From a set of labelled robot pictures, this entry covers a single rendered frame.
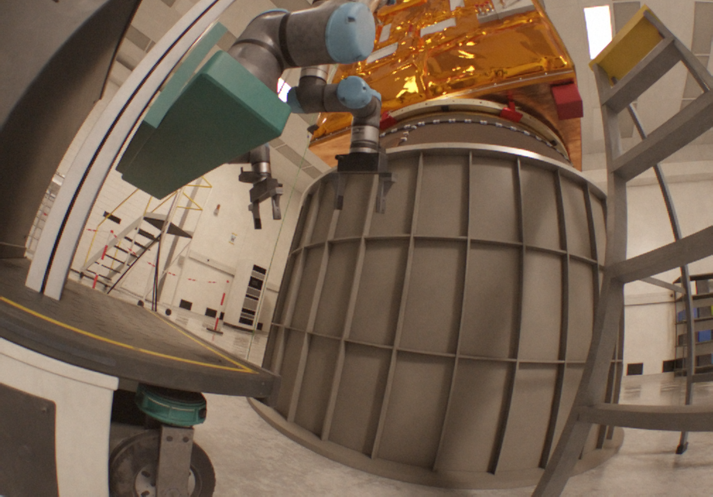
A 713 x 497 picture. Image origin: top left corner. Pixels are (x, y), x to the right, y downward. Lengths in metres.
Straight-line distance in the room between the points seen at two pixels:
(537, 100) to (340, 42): 1.47
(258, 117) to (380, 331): 0.77
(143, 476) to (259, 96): 0.59
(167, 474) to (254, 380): 0.21
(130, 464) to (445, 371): 0.83
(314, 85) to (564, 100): 1.30
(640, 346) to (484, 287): 6.13
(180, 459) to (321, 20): 0.71
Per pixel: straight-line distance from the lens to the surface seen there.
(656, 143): 0.88
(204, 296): 8.92
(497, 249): 1.04
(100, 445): 0.38
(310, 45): 0.55
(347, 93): 0.70
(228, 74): 0.45
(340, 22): 0.53
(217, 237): 9.08
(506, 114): 1.77
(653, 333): 7.07
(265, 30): 0.59
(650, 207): 7.84
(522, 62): 1.87
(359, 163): 0.78
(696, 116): 0.86
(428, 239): 1.04
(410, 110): 1.79
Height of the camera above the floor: 0.39
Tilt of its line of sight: 21 degrees up
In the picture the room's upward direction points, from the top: 12 degrees clockwise
